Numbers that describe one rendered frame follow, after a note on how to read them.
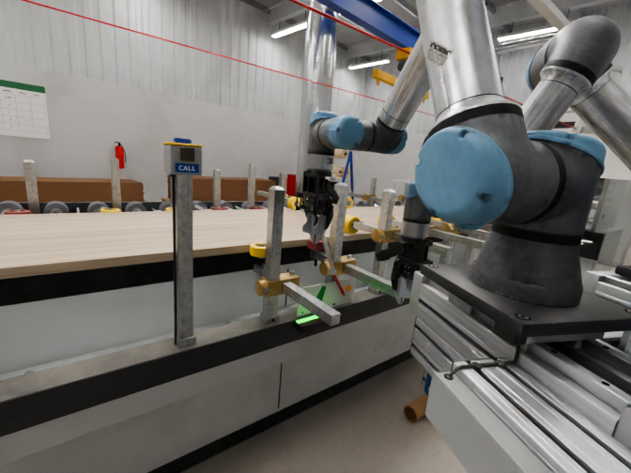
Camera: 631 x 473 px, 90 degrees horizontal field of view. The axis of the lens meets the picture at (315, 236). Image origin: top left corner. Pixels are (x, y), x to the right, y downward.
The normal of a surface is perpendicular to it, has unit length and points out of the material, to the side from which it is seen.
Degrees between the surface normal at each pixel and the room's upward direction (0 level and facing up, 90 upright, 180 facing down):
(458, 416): 90
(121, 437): 90
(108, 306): 90
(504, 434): 0
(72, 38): 90
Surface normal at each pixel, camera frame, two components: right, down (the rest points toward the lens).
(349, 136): 0.40, 0.24
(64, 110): 0.69, 0.22
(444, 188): -0.89, 0.15
